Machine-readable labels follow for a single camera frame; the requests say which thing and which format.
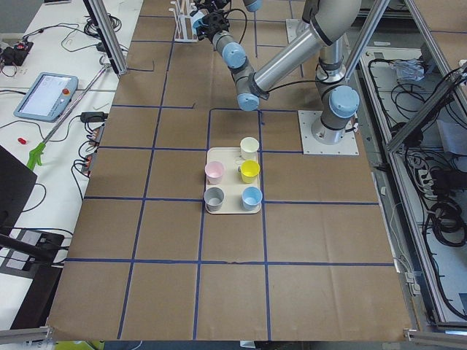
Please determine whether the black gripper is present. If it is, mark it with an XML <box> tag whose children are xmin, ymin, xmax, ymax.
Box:
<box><xmin>201</xmin><ymin>9</ymin><xmax>230</xmax><ymax>41</ymax></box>
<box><xmin>195</xmin><ymin>0</ymin><xmax>231</xmax><ymax>13</ymax></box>

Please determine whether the light blue ikea cup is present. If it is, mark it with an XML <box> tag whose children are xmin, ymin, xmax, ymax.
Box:
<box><xmin>190</xmin><ymin>12</ymin><xmax>204</xmax><ymax>39</ymax></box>

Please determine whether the cream white ikea cup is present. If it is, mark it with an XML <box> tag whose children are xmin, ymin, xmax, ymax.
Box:
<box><xmin>240</xmin><ymin>136</ymin><xmax>259</xmax><ymax>160</ymax></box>

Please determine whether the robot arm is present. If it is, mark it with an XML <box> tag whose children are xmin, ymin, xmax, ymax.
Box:
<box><xmin>193</xmin><ymin>1</ymin><xmax>360</xmax><ymax>145</ymax></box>
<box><xmin>193</xmin><ymin>0</ymin><xmax>263</xmax><ymax>12</ymax></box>

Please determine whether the pink ikea cup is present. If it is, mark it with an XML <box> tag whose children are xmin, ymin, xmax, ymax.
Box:
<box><xmin>204</xmin><ymin>160</ymin><xmax>225</xmax><ymax>184</ymax></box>

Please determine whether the yellow ikea cup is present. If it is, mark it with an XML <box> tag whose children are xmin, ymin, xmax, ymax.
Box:
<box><xmin>239</xmin><ymin>160</ymin><xmax>260</xmax><ymax>184</ymax></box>

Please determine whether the grey ikea cup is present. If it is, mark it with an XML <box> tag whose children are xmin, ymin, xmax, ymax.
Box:
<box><xmin>204</xmin><ymin>187</ymin><xmax>225</xmax><ymax>212</ymax></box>

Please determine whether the black power adapter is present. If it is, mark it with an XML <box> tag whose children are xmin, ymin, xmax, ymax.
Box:
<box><xmin>80</xmin><ymin>112</ymin><xmax>108</xmax><ymax>123</ymax></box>

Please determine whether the beige plastic tray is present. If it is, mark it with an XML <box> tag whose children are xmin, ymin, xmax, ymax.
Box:
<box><xmin>206</xmin><ymin>147</ymin><xmax>262</xmax><ymax>214</ymax></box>

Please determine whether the teach pendant tablet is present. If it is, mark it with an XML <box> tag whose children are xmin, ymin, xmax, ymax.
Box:
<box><xmin>13</xmin><ymin>72</ymin><xmax>79</xmax><ymax>123</ymax></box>

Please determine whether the black monitor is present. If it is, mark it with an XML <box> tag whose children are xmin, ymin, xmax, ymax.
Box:
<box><xmin>0</xmin><ymin>147</ymin><xmax>37</xmax><ymax>236</ymax></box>

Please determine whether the white wire cup rack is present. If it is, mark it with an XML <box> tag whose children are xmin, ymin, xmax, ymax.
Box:
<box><xmin>169</xmin><ymin>0</ymin><xmax>198</xmax><ymax>43</ymax></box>

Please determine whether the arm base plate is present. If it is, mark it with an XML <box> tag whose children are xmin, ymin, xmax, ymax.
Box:
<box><xmin>298</xmin><ymin>110</ymin><xmax>359</xmax><ymax>156</ymax></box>
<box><xmin>285</xmin><ymin>19</ymin><xmax>310</xmax><ymax>46</ymax></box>

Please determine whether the aluminium frame post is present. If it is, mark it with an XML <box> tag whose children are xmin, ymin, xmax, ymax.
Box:
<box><xmin>83</xmin><ymin>0</ymin><xmax>128</xmax><ymax>77</ymax></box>

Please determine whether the green handled reach grabber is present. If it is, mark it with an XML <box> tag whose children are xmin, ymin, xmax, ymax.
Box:
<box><xmin>26</xmin><ymin>63</ymin><xmax>111</xmax><ymax>171</ymax></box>

